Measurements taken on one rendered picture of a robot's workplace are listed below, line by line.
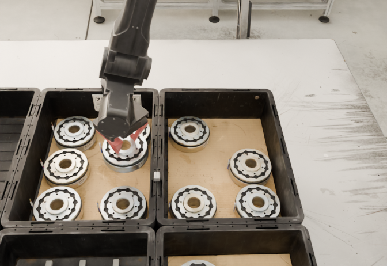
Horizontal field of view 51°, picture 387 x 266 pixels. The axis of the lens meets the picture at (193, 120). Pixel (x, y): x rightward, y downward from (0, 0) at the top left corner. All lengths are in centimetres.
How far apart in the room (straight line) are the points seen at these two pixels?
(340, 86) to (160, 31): 166
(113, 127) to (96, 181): 30
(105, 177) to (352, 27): 257
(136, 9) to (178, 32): 226
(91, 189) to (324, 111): 81
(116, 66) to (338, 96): 96
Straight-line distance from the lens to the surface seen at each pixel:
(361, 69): 289
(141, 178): 100
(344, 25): 328
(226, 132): 111
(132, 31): 68
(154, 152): 92
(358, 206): 122
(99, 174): 102
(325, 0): 324
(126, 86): 75
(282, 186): 96
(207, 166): 103
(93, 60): 155
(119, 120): 72
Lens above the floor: 165
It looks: 47 degrees down
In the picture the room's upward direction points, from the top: 4 degrees clockwise
